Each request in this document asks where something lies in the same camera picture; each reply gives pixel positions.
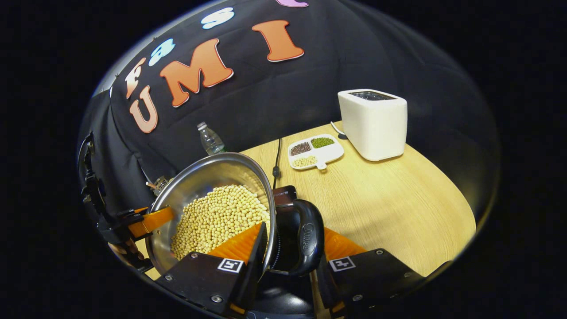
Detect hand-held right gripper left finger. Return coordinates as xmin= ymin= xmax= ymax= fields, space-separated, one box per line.
xmin=155 ymin=222 xmax=269 ymax=317

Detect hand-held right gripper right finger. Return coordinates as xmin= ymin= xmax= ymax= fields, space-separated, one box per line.
xmin=316 ymin=228 xmax=427 ymax=316

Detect steel pot with soybeans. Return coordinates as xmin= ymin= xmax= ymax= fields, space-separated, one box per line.
xmin=145 ymin=152 xmax=326 ymax=278

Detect black induction cooktop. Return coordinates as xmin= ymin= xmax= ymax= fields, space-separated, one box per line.
xmin=247 ymin=185 xmax=323 ymax=319

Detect clear plastic water bottle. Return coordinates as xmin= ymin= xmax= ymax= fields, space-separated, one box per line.
xmin=197 ymin=121 xmax=227 ymax=156

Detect white divided bean dish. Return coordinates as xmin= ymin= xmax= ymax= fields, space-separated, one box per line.
xmin=287 ymin=134 xmax=345 ymax=171

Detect white toaster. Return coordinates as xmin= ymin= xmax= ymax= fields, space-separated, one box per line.
xmin=337 ymin=88 xmax=408 ymax=162

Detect black backdrop cloth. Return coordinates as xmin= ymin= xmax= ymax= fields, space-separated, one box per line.
xmin=78 ymin=0 xmax=499 ymax=213

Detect metal wire utensil holder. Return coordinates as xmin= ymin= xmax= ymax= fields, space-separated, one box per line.
xmin=150 ymin=175 xmax=171 ymax=196

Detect black power cord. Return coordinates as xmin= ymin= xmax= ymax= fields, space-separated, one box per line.
xmin=271 ymin=137 xmax=284 ymax=191

